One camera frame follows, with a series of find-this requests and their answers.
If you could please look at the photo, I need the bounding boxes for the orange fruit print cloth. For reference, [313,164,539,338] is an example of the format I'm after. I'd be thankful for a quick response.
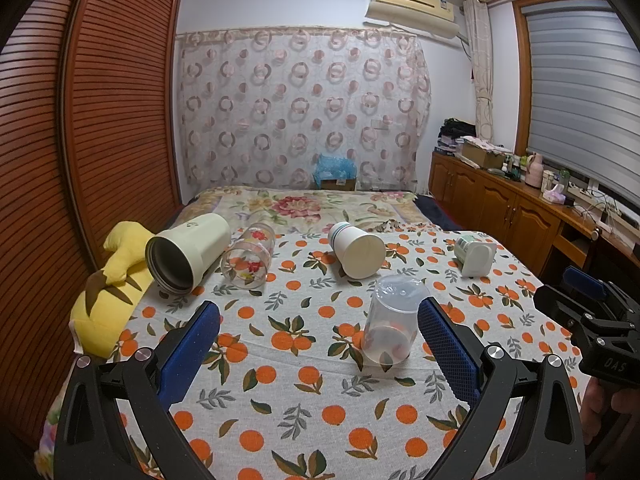
[35,230,591,480]

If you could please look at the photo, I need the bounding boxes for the cream insulated mug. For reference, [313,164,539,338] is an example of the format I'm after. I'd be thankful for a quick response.
[145,213,232,295]

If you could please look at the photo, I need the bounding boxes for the small white plastic cup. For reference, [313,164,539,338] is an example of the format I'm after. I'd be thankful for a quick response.
[454,236,496,278]

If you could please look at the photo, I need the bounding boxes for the wall air conditioner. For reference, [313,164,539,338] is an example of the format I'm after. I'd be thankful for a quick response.
[363,0,460,38]

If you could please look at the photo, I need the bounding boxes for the floral blanket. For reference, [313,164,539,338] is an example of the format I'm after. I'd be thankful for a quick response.
[182,187,441,242]

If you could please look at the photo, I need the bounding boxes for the grey window blind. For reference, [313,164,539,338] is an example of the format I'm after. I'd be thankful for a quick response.
[527,2,640,201]

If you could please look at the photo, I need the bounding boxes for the white power strip with cables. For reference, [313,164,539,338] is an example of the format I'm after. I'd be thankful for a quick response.
[565,185,628,235]

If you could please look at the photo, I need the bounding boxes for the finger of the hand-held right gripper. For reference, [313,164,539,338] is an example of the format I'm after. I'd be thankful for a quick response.
[562,266,640,312]
[533,284,598,335]

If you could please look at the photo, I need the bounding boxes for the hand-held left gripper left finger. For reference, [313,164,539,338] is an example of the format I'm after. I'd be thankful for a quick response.
[54,301,222,480]

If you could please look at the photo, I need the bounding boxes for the person's right hand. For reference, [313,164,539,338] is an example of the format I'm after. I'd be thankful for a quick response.
[580,375,640,463]

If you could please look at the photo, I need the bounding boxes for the beige window curtain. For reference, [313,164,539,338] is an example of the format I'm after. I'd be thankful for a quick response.
[462,0,496,143]

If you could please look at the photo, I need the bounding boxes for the floral printed glass cup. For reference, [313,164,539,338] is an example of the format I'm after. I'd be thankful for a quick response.
[220,223,277,288]

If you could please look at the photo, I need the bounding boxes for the white paper cup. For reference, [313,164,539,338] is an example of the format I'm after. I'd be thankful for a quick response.
[328,221,387,280]

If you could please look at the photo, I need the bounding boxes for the pile of dark clothes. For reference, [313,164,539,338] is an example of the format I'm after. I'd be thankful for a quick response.
[437,118,477,157]

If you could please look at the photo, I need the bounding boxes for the wooden louvred wardrobe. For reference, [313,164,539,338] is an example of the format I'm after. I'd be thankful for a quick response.
[0,0,186,453]

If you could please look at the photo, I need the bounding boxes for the blue plastic bag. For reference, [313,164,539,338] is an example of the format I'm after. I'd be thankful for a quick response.
[312,154,355,187]

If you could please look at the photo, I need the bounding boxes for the clear plastic cup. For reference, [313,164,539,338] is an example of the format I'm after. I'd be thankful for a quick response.
[361,275,431,367]

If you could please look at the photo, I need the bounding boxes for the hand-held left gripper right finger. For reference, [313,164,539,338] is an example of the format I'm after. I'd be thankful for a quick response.
[418,297,587,480]

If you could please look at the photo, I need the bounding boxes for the pink thermos bottle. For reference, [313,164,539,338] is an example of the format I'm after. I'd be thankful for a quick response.
[524,152,547,189]

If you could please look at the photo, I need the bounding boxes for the cardboard box with cloth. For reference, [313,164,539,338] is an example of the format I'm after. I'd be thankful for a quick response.
[460,136,507,170]

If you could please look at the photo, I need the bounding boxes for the yellow plush toy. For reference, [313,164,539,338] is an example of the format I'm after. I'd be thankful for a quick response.
[70,221,156,358]

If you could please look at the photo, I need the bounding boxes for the wooden sideboard cabinet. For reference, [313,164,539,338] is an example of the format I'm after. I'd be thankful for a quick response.
[429,152,640,281]

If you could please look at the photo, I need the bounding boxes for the circle patterned sheer curtain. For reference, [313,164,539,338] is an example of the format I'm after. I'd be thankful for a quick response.
[175,27,432,193]

